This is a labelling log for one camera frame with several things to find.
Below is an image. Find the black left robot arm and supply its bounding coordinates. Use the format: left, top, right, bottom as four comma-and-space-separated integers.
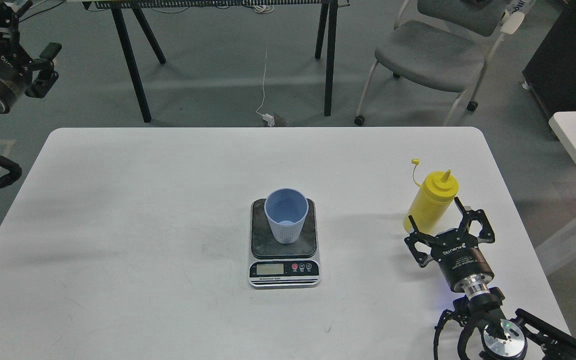
0, 0, 62, 114

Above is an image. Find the blue ribbed plastic cup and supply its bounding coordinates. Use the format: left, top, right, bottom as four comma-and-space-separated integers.
263, 187, 310, 245

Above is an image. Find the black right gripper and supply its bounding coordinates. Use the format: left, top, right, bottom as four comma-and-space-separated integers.
404, 196, 496, 294

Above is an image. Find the black legged background table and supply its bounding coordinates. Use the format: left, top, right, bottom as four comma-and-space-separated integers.
82, 0, 351, 124

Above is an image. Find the yellow squeeze bottle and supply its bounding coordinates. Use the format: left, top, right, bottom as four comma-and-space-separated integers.
403, 169, 459, 234

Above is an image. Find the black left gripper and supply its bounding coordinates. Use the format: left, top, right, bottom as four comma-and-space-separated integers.
0, 0, 62, 114

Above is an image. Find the digital kitchen scale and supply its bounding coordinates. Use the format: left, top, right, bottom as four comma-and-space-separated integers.
248, 198, 322, 289

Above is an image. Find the white cable with plug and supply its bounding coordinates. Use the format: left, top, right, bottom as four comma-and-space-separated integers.
255, 40, 287, 128

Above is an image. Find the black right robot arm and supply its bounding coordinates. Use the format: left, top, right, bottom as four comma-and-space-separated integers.
404, 197, 576, 360

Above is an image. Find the black cabinet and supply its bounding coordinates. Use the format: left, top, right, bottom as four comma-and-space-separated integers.
522, 0, 576, 119

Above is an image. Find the grey office chair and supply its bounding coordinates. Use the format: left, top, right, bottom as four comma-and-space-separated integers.
354, 0, 525, 126

